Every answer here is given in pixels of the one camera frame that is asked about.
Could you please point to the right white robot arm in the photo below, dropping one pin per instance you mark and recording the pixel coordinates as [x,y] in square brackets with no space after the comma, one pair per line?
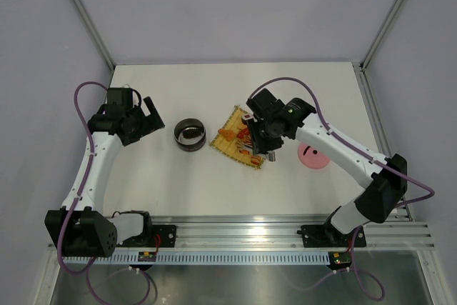
[379,176]

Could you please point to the sushi roll toy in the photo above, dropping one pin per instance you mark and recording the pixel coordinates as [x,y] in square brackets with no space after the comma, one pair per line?
[247,117]

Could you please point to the pink round lid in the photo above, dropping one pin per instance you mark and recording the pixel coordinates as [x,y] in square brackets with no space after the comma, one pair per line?
[311,157]

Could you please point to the frame post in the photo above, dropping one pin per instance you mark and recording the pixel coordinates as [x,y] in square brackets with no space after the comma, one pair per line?
[382,33]
[93,33]

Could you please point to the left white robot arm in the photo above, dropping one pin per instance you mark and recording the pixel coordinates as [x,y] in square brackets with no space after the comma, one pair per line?
[79,228]

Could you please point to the metal tongs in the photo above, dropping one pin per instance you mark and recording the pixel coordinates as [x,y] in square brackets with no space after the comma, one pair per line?
[248,148]

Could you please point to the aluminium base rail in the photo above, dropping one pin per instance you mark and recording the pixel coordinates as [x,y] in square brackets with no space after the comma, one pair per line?
[279,232]

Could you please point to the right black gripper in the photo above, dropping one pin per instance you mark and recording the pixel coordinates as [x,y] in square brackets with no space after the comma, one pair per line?
[258,144]

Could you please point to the orange cheese wedge toy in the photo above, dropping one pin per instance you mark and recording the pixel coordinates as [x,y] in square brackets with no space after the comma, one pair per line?
[227,134]

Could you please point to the right frame post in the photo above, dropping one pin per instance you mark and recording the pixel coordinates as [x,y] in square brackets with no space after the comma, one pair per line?
[382,33]

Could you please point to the white slotted cable duct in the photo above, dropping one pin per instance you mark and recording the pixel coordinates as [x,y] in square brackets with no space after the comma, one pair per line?
[225,258]

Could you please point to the bamboo mat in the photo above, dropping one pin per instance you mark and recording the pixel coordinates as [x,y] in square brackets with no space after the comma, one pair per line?
[233,140]

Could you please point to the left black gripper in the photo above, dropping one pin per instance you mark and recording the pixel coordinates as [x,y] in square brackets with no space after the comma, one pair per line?
[151,123]

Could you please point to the left frame post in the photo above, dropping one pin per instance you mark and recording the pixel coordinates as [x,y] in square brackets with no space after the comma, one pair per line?
[93,33]

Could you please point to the red sausage toy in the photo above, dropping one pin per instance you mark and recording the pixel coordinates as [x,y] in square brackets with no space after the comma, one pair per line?
[243,134]

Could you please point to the black seaweed roll toy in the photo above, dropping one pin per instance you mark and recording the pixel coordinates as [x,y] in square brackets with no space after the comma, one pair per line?
[191,133]

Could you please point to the round metal lunch box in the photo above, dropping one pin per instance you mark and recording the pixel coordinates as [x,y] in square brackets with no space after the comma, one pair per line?
[192,144]

